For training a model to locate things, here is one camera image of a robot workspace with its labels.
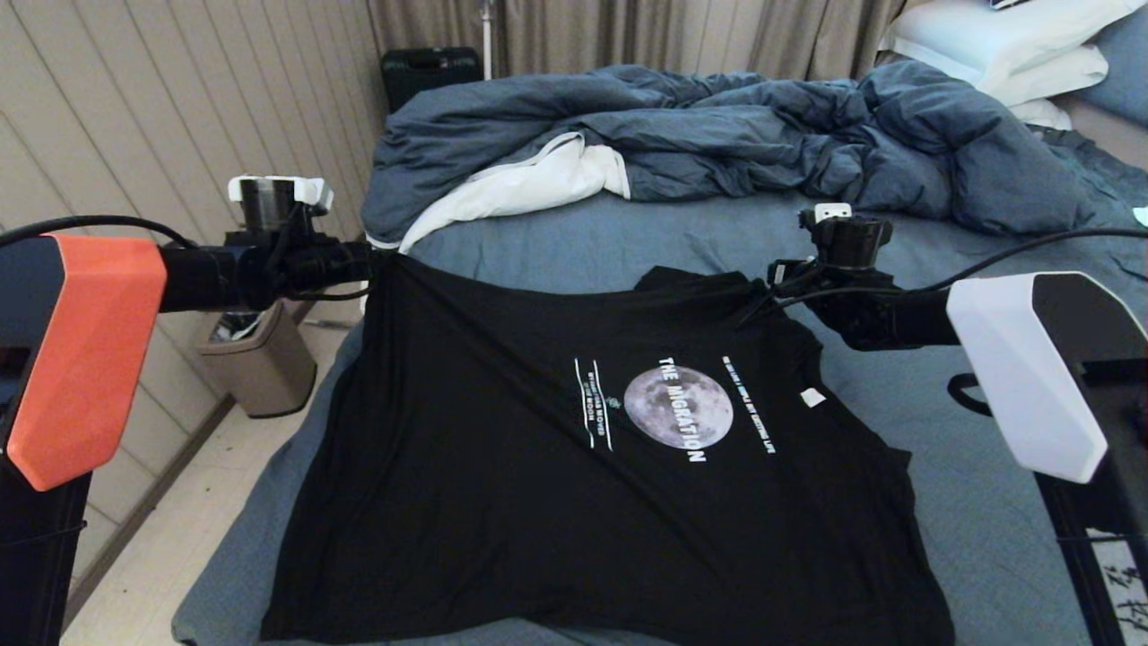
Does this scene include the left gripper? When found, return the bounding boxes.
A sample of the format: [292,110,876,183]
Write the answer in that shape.
[283,237,378,297]

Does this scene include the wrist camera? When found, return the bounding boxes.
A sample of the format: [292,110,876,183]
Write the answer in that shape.
[227,175,335,240]
[798,204,894,272]

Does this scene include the large white pillow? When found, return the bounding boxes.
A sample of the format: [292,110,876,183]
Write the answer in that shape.
[883,0,1147,80]

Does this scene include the blue pillow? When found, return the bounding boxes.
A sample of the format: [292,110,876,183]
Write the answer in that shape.
[1074,4,1148,128]

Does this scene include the black printed t-shirt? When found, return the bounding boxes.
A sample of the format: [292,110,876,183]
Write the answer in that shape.
[260,251,957,646]

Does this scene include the black suitcase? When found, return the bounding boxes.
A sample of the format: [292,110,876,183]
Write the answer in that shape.
[380,47,483,114]

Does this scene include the black cable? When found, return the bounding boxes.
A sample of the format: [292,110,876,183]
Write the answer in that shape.
[0,214,200,250]
[773,227,1148,311]

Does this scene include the blue duvet with white lining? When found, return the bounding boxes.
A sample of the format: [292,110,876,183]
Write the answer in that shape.
[361,61,1106,253]

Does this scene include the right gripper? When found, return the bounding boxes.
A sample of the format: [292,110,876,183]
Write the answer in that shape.
[768,258,855,312]

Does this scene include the brown trash bin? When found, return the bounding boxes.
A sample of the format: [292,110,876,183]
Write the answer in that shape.
[197,300,317,419]

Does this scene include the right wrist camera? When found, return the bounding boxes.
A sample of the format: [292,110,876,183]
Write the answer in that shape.
[798,204,894,272]

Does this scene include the beige curtain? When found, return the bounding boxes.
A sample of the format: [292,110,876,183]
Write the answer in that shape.
[366,0,909,83]

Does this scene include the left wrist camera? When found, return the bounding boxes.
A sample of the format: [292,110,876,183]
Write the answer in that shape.
[227,175,335,240]

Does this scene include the bed with blue sheet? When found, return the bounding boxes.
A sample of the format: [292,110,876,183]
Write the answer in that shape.
[170,106,1148,646]

